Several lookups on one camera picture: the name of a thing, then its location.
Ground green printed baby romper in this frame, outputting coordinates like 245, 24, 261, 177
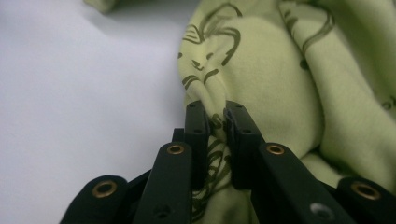
83, 0, 396, 224

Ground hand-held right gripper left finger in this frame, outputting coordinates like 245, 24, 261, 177
134, 100, 211, 224

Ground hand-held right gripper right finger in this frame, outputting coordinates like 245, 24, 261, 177
223, 100, 356, 224

